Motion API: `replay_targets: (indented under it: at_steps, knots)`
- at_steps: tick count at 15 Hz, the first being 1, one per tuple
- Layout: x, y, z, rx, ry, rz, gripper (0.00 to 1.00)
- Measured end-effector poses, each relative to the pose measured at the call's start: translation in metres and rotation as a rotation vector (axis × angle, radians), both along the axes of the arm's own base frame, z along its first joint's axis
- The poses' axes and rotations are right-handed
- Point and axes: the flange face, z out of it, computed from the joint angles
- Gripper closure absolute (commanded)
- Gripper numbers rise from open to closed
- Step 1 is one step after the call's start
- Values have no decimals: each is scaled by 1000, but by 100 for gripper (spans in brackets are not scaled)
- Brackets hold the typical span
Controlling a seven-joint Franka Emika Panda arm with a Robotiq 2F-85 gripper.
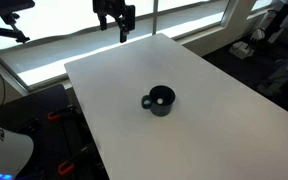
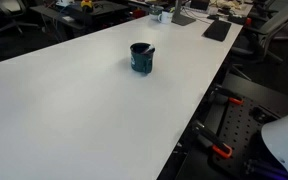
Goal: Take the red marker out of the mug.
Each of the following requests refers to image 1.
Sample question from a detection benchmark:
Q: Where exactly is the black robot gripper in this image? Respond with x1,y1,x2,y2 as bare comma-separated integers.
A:
93,0,135,43

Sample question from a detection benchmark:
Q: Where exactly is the red marker with white end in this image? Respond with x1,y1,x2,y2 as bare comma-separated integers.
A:
157,98,163,104

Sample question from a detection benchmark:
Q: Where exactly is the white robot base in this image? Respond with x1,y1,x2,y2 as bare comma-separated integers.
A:
0,127,34,180

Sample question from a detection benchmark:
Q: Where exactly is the dark teal ceramic mug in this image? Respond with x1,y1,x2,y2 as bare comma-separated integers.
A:
141,85,176,117

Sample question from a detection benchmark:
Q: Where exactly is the white device on floor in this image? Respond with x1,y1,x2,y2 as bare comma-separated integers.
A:
229,41,254,60

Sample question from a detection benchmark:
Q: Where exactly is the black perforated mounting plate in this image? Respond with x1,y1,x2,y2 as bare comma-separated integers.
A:
0,85,98,180

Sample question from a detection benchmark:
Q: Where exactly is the orange-handled clamp upper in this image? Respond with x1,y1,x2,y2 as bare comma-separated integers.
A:
47,104,77,121

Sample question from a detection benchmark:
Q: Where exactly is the orange-handled clamp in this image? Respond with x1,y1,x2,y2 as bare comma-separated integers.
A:
47,104,77,121
57,146,91,176

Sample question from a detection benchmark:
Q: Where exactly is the black camera tripod mount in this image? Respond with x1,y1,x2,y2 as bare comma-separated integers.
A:
0,0,35,43

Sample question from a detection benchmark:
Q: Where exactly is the orange-handled clamp lower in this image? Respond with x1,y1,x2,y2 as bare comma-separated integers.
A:
57,146,91,176

